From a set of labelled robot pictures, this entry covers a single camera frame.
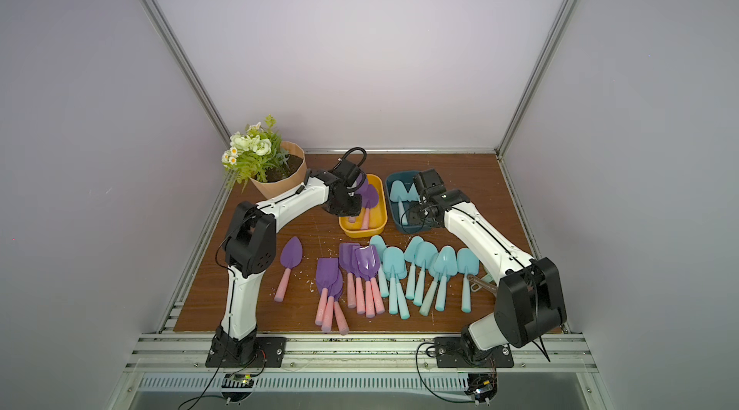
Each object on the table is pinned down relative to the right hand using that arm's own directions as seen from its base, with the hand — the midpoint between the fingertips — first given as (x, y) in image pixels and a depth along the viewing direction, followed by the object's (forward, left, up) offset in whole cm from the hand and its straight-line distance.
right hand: (421, 204), depth 85 cm
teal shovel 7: (+15, +6, -15) cm, 22 cm away
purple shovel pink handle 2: (+11, +17, -14) cm, 24 cm away
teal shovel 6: (-13, -8, -14) cm, 21 cm away
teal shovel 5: (-10, -1, -15) cm, 18 cm away
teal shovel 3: (-23, +7, -13) cm, 28 cm away
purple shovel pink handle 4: (-28, +27, -11) cm, 40 cm away
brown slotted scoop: (-19, -17, -14) cm, 29 cm away
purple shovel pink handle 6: (-14, +17, -14) cm, 26 cm away
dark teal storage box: (-9, +2, +5) cm, 10 cm away
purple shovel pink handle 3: (-18, +29, -13) cm, 36 cm away
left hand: (+3, +19, -9) cm, 21 cm away
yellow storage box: (+4, +14, -15) cm, 21 cm away
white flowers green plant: (+6, +48, +16) cm, 51 cm away
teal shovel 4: (-11, +3, -14) cm, 18 cm away
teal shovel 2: (-11, +8, -11) cm, 18 cm away
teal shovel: (-7, +13, -14) cm, 20 cm away
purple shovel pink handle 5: (-10, +24, -13) cm, 29 cm away
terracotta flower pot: (+8, +41, +3) cm, 42 cm away
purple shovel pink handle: (+4, +19, +8) cm, 21 cm away
